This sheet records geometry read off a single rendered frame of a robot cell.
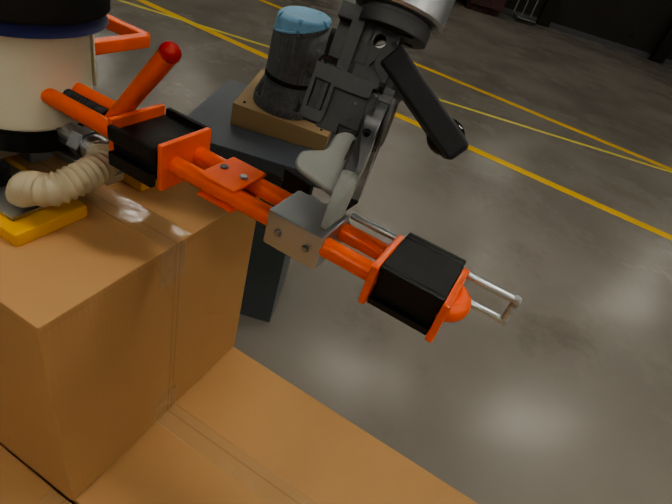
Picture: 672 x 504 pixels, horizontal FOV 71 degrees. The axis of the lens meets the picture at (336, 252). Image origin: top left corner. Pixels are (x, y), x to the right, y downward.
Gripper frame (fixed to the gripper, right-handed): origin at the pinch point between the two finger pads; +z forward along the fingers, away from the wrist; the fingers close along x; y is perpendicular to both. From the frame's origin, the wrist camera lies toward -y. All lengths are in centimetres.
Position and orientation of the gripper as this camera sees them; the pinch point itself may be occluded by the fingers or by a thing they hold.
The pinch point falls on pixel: (340, 222)
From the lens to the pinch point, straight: 49.4
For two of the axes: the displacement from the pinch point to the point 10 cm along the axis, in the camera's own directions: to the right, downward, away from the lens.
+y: -9.2, -3.8, 0.6
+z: -3.5, 9.0, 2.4
